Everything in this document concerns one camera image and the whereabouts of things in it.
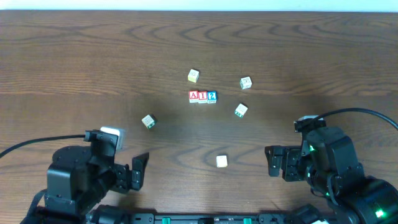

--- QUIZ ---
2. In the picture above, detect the blue number 2 block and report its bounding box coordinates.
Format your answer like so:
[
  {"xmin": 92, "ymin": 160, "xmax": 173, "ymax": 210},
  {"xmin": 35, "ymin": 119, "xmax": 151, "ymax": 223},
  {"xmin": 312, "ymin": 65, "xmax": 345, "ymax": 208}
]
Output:
[{"xmin": 207, "ymin": 91, "xmax": 218, "ymax": 104}]

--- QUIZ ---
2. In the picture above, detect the red letter A block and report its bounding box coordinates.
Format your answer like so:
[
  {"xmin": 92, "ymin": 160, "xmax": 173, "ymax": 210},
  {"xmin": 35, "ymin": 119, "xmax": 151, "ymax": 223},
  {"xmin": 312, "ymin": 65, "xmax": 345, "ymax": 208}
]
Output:
[{"xmin": 188, "ymin": 90, "xmax": 198, "ymax": 103}]

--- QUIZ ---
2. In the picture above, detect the red letter I block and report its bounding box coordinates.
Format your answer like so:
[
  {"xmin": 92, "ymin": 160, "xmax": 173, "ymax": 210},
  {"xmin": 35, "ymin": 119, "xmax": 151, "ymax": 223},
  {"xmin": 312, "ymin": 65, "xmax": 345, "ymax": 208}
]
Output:
[{"xmin": 198, "ymin": 91, "xmax": 208, "ymax": 103}]

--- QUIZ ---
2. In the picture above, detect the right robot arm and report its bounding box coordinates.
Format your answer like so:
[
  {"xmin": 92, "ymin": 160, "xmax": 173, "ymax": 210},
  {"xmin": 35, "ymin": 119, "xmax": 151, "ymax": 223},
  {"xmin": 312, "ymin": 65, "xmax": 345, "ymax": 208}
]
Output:
[{"xmin": 264, "ymin": 120, "xmax": 397, "ymax": 223}]

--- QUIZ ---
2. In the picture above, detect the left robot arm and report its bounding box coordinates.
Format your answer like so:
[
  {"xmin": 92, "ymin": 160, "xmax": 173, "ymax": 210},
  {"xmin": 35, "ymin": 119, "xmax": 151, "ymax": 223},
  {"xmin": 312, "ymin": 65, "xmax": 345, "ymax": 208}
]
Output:
[{"xmin": 23, "ymin": 130, "xmax": 149, "ymax": 223}]

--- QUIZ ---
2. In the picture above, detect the green block left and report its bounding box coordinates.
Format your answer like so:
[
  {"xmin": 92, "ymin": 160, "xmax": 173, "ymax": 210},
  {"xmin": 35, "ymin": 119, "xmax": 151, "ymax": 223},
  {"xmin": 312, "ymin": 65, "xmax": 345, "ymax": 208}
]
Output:
[{"xmin": 142, "ymin": 114, "xmax": 157, "ymax": 129}]

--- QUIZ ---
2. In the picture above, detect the plain wooden block front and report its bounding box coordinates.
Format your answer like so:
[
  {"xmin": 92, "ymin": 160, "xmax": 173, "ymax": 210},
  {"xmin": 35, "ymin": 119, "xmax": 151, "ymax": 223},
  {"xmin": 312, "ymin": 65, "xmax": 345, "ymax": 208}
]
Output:
[{"xmin": 216, "ymin": 155, "xmax": 228, "ymax": 168}]

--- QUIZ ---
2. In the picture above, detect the green block centre right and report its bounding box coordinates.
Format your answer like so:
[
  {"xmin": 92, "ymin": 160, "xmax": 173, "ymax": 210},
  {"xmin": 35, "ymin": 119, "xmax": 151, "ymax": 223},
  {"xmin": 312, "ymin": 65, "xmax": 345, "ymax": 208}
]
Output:
[{"xmin": 234, "ymin": 103, "xmax": 248, "ymax": 118}]

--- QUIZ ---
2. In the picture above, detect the green picture block upper right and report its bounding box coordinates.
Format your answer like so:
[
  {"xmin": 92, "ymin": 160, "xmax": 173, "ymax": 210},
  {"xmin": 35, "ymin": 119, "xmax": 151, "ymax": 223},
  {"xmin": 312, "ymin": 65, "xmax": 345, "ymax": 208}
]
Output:
[{"xmin": 239, "ymin": 77, "xmax": 252, "ymax": 90}]

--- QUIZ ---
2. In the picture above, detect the yellow-edged wooden block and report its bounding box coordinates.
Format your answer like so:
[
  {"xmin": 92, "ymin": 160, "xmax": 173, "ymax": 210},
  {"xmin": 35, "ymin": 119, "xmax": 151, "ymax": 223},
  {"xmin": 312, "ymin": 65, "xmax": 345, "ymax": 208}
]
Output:
[{"xmin": 187, "ymin": 69, "xmax": 200, "ymax": 83}]

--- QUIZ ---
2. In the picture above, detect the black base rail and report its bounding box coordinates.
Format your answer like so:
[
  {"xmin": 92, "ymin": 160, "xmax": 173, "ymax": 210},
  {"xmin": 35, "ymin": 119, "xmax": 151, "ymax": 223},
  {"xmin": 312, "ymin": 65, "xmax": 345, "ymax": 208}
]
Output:
[{"xmin": 86, "ymin": 212, "xmax": 330, "ymax": 224}]

